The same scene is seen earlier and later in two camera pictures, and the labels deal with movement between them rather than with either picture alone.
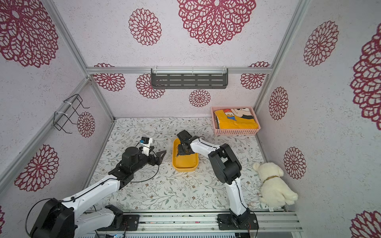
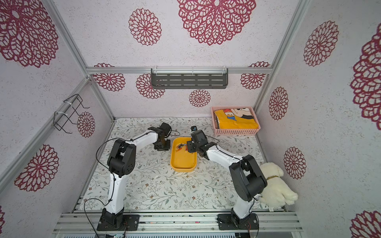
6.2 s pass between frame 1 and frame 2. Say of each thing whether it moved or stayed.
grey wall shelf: stayed
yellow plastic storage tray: stayed
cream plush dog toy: stayed
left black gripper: moved
